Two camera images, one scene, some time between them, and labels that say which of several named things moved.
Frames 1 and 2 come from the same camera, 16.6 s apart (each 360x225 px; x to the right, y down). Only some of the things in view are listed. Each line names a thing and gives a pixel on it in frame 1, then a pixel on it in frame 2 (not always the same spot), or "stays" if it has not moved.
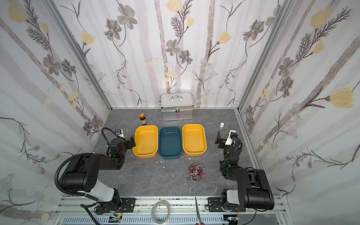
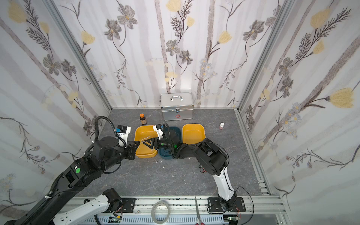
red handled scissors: x=199 y=223 stays
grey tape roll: x=152 y=212 stays
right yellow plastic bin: x=194 y=139 stays
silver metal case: x=176 y=106 stays
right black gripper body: x=222 y=142 to x=158 y=143
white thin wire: x=194 y=182 to x=145 y=138
